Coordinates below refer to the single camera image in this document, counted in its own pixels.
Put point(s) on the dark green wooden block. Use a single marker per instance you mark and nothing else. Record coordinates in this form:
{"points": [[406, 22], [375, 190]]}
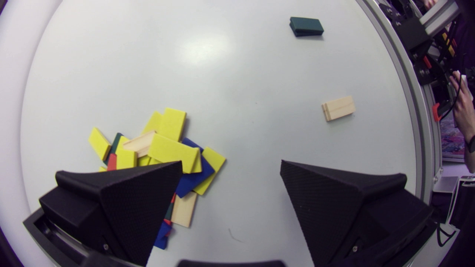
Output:
{"points": [[306, 26], [113, 142]]}

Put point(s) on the person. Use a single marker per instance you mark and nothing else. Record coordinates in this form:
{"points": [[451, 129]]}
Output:
{"points": [[465, 111]]}

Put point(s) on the pile of wooden blocks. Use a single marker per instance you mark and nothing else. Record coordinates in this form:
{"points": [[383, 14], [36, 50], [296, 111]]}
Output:
{"points": [[144, 160]]}

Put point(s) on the red wooden block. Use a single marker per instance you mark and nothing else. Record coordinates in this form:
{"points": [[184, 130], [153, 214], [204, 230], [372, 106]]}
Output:
{"points": [[111, 162]]}

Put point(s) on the blue wooden block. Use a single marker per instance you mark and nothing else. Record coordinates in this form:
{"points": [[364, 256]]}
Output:
{"points": [[192, 179], [162, 235]]}

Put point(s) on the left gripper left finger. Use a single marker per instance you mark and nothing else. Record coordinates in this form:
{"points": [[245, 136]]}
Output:
{"points": [[111, 207]]}

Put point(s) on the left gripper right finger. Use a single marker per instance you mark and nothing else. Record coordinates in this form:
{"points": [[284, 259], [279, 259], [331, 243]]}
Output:
{"points": [[349, 211]]}

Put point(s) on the yellow wooden block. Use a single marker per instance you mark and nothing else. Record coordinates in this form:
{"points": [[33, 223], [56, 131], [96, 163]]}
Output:
{"points": [[171, 124], [126, 159], [172, 151], [152, 122], [99, 143], [213, 163]]}

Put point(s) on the natural wooden block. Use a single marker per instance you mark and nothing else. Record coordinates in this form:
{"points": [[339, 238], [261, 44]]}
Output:
{"points": [[184, 209], [140, 144], [338, 108]]}

